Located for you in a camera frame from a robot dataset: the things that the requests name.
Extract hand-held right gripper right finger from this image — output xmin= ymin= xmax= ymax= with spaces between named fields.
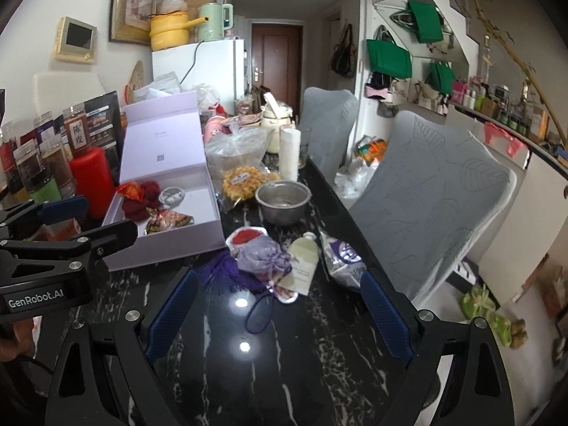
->
xmin=359 ymin=270 xmax=518 ymax=426

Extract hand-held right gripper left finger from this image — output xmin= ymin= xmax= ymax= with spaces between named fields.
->
xmin=44 ymin=266 xmax=199 ymax=426

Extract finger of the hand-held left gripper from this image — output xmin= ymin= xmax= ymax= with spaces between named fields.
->
xmin=0 ymin=219 xmax=139 ymax=285
xmin=0 ymin=195 xmax=89 ymax=242

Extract dark red fuzzy scarf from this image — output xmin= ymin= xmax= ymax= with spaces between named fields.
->
xmin=122 ymin=180 xmax=163 ymax=222

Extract orange green snack packet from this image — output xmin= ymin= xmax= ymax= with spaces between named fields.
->
xmin=145 ymin=208 xmax=196 ymax=235

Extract purple silver snack bag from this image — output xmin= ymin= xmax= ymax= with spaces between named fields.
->
xmin=318 ymin=231 xmax=369 ymax=294

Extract white cable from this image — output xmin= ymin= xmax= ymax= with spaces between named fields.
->
xmin=160 ymin=186 xmax=185 ymax=207

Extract white green squeeze pouch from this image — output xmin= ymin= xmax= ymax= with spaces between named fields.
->
xmin=279 ymin=232 xmax=320 ymax=296

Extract purple drawstring pouch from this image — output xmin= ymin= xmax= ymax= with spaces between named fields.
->
xmin=236 ymin=235 xmax=294 ymax=282

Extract lavender gift box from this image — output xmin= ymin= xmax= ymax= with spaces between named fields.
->
xmin=102 ymin=90 xmax=227 ymax=271

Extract red white sauce pouch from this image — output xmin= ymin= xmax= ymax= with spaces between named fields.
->
xmin=226 ymin=226 xmax=269 ymax=258

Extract person's left hand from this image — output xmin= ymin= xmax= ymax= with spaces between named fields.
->
xmin=0 ymin=318 xmax=37 ymax=362

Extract red bottle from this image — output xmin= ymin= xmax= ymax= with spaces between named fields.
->
xmin=69 ymin=146 xmax=117 ymax=218

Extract cluster of lidded spice jars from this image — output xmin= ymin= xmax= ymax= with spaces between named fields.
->
xmin=0 ymin=103 xmax=92 ymax=205

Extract black white shoebox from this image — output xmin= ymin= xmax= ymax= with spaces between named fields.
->
xmin=453 ymin=262 xmax=477 ymax=285

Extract green slippers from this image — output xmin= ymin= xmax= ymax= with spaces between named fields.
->
xmin=461 ymin=285 xmax=511 ymax=347

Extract black printed box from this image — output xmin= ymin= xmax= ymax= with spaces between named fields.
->
xmin=84 ymin=91 xmax=122 ymax=160

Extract pink snack packet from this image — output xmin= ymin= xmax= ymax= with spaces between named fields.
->
xmin=266 ymin=275 xmax=298 ymax=302

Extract large grey leaf-pattern chair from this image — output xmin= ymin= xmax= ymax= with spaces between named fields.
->
xmin=348 ymin=110 xmax=518 ymax=307

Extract brown shoe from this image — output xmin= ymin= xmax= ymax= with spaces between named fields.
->
xmin=506 ymin=319 xmax=529 ymax=348

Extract plastic bags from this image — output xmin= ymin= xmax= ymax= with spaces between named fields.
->
xmin=335 ymin=135 xmax=391 ymax=198

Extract bag of waffle cookies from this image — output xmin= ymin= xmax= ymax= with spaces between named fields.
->
xmin=222 ymin=165 xmax=280 ymax=207

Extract pink cup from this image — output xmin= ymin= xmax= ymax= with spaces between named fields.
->
xmin=204 ymin=113 xmax=225 ymax=143

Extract steel bowl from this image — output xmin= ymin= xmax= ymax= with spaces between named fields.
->
xmin=255 ymin=180 xmax=312 ymax=226

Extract woven straw fan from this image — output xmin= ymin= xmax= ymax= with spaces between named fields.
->
xmin=125 ymin=60 xmax=146 ymax=98

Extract clear plastic bag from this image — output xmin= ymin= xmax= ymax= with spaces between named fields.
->
xmin=204 ymin=126 xmax=276 ymax=182

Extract pile of grey packets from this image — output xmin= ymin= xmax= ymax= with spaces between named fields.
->
xmin=131 ymin=72 xmax=182 ymax=100

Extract white cabinet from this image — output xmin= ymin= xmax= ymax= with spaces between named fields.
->
xmin=446 ymin=106 xmax=568 ymax=294

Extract white paper roll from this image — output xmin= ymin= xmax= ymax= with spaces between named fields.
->
xmin=279 ymin=127 xmax=301 ymax=182

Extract small grey leaf-pattern chair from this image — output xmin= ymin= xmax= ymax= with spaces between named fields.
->
xmin=301 ymin=87 xmax=360 ymax=182

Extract white fridge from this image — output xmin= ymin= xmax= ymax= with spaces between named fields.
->
xmin=152 ymin=38 xmax=246 ymax=116

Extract cream teapot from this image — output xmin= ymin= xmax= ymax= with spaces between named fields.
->
xmin=261 ymin=92 xmax=294 ymax=154

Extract yellow pot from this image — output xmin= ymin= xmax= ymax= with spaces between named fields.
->
xmin=148 ymin=11 xmax=209 ymax=51

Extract pink cloth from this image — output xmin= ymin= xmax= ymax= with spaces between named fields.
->
xmin=484 ymin=123 xmax=531 ymax=159

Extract framed picture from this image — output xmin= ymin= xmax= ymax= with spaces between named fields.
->
xmin=109 ymin=0 xmax=159 ymax=46

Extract pale green kettle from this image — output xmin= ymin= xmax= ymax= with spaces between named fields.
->
xmin=196 ymin=3 xmax=234 ymax=43

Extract row of cosmetic bottles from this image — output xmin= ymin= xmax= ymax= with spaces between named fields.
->
xmin=453 ymin=77 xmax=551 ymax=140

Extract brown door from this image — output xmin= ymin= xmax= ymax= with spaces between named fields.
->
xmin=251 ymin=24 xmax=304 ymax=107

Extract large green tote bag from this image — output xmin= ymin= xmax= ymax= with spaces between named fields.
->
xmin=366 ymin=27 xmax=413 ymax=78

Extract black handbag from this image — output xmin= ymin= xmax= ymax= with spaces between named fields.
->
xmin=331 ymin=24 xmax=357 ymax=78

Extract bamboo pole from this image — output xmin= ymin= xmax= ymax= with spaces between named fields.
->
xmin=459 ymin=0 xmax=568 ymax=143

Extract wall intercom panel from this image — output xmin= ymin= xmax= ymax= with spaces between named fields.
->
xmin=54 ymin=16 xmax=97 ymax=62

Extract black power cable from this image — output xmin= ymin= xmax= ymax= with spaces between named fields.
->
xmin=180 ymin=40 xmax=205 ymax=94

